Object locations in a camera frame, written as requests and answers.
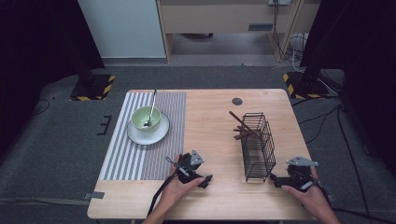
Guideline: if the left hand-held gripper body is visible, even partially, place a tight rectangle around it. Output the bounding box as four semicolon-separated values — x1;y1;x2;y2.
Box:
165;149;205;186

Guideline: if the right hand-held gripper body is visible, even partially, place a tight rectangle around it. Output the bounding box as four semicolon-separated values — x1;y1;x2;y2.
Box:
286;155;319;192

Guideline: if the black wire basket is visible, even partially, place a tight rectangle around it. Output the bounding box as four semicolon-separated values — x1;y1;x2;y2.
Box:
240;112;277;183

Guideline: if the white plate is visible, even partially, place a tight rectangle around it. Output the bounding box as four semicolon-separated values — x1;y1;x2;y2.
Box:
126;111;171;147

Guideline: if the person's left hand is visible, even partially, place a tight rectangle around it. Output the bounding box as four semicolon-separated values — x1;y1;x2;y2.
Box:
161;154;207;207

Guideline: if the person's right hand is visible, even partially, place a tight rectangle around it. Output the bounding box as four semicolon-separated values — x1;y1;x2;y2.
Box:
281;165;333;217

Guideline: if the grey striped placemat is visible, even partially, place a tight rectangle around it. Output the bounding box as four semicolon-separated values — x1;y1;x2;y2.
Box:
99;91;188;182

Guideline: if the green bowl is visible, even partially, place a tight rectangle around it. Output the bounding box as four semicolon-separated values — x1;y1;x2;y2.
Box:
130;105;163;133

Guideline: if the metal spoon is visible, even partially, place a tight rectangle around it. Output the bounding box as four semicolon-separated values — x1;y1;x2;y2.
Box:
142;89;158;128

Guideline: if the black stand striped base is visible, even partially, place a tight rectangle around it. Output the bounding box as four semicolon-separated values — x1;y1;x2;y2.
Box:
69;55;117;102
282;46;330;101

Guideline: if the grey tape piece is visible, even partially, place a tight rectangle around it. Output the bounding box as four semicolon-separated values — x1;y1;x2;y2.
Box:
83;191;106;201

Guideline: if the dark curtain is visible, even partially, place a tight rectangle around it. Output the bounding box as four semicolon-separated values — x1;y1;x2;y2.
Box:
0;0;106;162
299;0;396;178

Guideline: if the wooden desk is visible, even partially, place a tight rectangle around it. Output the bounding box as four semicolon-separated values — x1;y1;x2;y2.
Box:
155;0;308;64

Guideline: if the white cabinet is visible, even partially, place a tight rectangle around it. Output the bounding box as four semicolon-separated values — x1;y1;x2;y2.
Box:
77;0;167;60

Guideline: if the right hand-held gripper black cable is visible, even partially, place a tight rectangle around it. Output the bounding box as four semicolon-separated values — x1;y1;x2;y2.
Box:
316;181;333;208

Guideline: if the hand-held gripper black cable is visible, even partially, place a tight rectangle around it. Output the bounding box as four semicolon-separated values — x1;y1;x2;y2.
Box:
147;175;177;217
316;181;333;208

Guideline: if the left hand-held gripper black cable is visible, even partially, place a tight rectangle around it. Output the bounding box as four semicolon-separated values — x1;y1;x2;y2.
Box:
147;175;177;217

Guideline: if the long black floor cable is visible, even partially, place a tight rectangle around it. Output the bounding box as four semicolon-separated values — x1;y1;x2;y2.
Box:
336;105;396;224

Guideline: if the white cable bundle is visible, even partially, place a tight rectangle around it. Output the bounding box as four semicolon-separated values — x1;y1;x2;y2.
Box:
285;33;308;73

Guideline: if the black hanging cable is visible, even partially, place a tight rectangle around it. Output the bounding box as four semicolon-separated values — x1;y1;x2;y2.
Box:
272;3;293;61

